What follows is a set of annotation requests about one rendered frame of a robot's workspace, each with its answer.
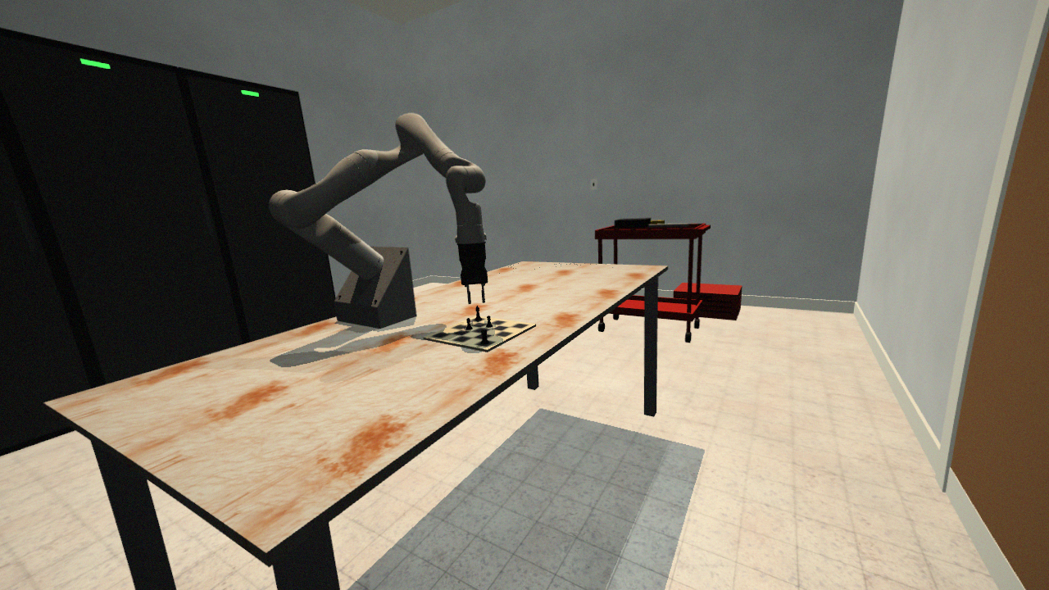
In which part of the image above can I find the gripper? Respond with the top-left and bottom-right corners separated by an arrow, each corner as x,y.
455,225 -> 488,304

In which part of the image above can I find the chessboard with black pieces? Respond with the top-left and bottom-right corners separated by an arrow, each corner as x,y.
423,316 -> 536,352

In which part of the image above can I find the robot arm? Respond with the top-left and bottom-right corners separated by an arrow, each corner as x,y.
269,113 -> 486,279

